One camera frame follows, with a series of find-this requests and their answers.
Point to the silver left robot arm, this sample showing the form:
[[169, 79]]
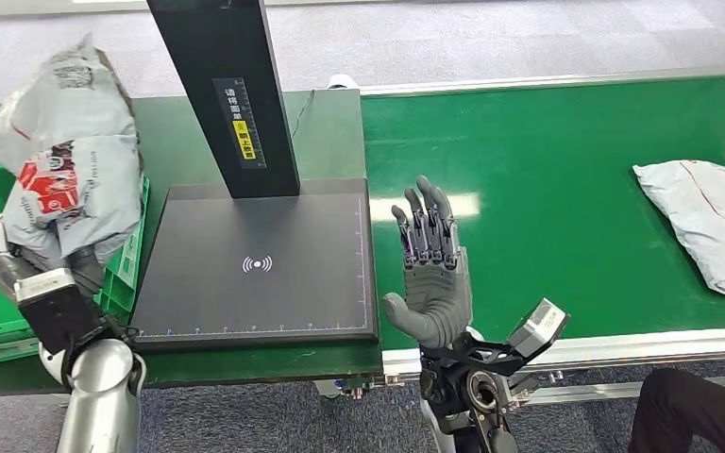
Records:
[[100, 394]]

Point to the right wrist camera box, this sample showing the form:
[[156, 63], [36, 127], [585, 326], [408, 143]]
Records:
[[537, 328]]

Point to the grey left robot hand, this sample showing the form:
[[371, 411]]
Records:
[[87, 269]]

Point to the white round object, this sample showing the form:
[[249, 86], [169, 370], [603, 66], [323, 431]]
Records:
[[341, 81]]

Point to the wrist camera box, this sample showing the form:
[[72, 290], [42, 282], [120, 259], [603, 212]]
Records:
[[537, 328], [56, 312]]

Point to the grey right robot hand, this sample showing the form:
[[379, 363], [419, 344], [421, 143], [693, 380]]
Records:
[[434, 300]]

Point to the aluminium conveyor frame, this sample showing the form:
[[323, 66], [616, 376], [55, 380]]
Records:
[[650, 347]]

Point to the black yellow label sticker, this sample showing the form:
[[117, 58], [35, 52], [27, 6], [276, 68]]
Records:
[[240, 125]]

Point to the grey mailer package red print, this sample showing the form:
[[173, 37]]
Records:
[[75, 137], [706, 225]]

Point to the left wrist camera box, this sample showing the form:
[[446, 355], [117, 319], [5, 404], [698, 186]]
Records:
[[56, 312]]

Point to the green conveyor belt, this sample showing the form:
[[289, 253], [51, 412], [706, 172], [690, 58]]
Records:
[[525, 144]]

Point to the black inbound scanner machine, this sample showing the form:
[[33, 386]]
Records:
[[256, 262]]

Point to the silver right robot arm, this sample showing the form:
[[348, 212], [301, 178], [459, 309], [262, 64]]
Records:
[[475, 400]]

